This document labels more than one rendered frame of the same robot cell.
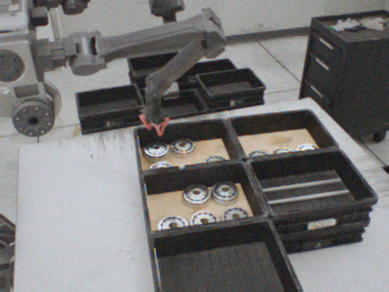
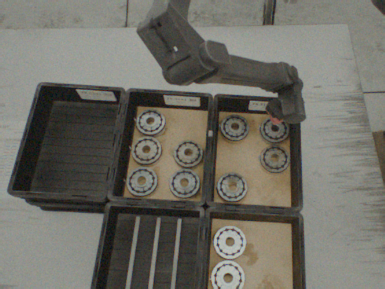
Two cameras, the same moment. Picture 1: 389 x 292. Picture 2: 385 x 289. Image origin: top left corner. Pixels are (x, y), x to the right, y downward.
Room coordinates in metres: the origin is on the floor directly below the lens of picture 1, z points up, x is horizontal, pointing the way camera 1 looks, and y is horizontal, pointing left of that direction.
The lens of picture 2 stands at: (1.34, -0.42, 1.98)
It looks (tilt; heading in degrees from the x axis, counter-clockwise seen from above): 69 degrees down; 99
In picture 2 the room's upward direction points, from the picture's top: 5 degrees clockwise
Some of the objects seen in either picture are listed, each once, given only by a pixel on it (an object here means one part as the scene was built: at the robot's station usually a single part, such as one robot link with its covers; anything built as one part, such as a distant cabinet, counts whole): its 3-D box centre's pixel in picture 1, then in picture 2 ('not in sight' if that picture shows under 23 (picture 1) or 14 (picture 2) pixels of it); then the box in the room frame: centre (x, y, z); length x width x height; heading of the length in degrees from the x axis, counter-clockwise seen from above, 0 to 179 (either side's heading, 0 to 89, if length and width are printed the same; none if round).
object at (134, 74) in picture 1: (159, 90); not in sight; (2.78, 0.27, 0.37); 0.40 x 0.30 x 0.45; 107
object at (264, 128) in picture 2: (156, 149); (274, 129); (1.42, 0.16, 0.86); 0.10 x 0.10 x 0.01
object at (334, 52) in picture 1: (352, 83); not in sight; (2.74, -1.15, 0.45); 0.60 x 0.45 x 0.90; 107
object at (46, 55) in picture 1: (49, 55); not in sight; (1.06, 0.40, 1.45); 0.09 x 0.08 x 0.12; 17
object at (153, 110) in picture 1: (153, 108); (287, 100); (1.42, 0.16, 1.06); 0.10 x 0.07 x 0.07; 49
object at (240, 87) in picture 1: (228, 109); not in sight; (2.51, -0.23, 0.37); 0.40 x 0.30 x 0.45; 107
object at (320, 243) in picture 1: (302, 212); not in sight; (1.15, -0.41, 0.76); 0.40 x 0.30 x 0.12; 101
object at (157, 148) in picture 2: (204, 222); (146, 150); (1.01, -0.03, 0.86); 0.10 x 0.10 x 0.01
